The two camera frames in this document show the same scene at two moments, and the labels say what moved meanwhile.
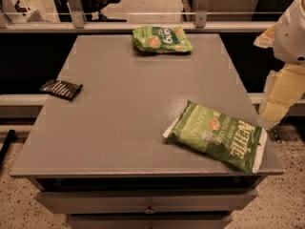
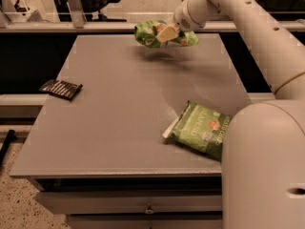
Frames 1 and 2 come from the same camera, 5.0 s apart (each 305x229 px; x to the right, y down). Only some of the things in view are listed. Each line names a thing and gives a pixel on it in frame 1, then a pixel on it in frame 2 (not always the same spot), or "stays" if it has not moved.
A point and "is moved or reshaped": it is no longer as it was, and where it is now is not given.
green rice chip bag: x=161 y=39 is moved or reshaped
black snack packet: x=61 y=89 stays
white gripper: x=291 y=37 → x=185 y=20
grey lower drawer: x=150 y=220 stays
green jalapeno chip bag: x=236 y=143 stays
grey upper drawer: x=182 y=201 stays
